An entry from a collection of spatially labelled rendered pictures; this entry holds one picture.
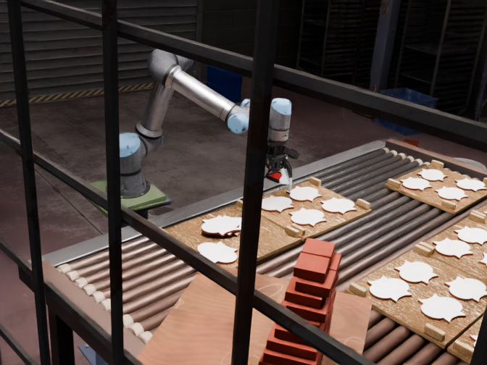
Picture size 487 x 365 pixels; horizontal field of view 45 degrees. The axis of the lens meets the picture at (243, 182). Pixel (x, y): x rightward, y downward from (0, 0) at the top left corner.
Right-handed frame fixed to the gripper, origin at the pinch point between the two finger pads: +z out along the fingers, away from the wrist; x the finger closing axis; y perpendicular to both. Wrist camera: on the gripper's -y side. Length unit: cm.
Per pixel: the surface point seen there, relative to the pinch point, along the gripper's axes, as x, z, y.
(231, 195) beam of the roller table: -20.5, 11.1, 5.9
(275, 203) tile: 0.6, 7.9, 0.6
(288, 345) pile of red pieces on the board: 82, -14, 80
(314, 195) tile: 3.9, 7.9, -18.9
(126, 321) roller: 27, 11, 86
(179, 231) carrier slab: -4.5, 9.0, 44.8
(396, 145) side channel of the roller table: -14, 8, -104
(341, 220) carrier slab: 24.6, 8.9, -12.2
